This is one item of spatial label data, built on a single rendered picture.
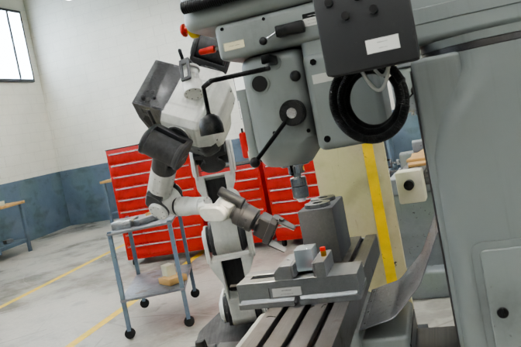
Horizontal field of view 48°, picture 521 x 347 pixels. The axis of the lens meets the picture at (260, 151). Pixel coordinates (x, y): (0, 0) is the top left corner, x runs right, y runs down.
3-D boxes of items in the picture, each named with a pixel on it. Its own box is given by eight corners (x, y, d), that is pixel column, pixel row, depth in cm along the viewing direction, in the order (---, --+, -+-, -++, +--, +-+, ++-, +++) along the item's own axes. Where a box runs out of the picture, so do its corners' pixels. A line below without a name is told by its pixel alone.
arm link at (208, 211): (228, 221, 200) (197, 222, 207) (239, 206, 206) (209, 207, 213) (221, 207, 197) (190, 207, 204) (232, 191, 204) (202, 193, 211)
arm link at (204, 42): (201, 42, 224) (192, 62, 214) (205, 22, 218) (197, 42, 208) (229, 51, 225) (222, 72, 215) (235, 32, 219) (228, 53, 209)
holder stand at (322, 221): (307, 266, 196) (296, 208, 195) (319, 249, 217) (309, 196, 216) (342, 262, 193) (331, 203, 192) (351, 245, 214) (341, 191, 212)
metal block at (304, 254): (297, 272, 161) (293, 251, 161) (301, 265, 167) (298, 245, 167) (315, 269, 160) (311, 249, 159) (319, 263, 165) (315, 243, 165)
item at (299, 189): (312, 194, 170) (308, 177, 170) (305, 197, 166) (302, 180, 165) (297, 196, 172) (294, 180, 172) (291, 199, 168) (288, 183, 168)
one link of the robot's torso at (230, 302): (223, 314, 259) (201, 220, 243) (267, 305, 259) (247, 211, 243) (224, 336, 245) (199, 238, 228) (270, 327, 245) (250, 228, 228)
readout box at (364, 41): (325, 77, 125) (307, -19, 124) (332, 78, 134) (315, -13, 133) (420, 57, 119) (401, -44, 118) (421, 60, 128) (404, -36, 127)
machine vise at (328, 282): (238, 310, 163) (230, 273, 162) (253, 293, 177) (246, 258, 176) (361, 300, 152) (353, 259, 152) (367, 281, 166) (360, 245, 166)
